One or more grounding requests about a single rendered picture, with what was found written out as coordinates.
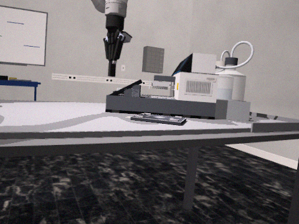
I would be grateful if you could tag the white plastic bottle with cream cap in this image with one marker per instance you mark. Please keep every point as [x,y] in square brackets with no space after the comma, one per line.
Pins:
[220,64]

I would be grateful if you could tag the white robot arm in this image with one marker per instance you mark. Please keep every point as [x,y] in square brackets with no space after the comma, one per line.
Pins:
[115,7]

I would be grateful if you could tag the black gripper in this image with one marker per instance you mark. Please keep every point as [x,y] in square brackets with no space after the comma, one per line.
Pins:
[113,41]

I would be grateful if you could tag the white plastic bottle with black cap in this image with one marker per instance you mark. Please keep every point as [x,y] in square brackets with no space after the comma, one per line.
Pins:
[231,84]

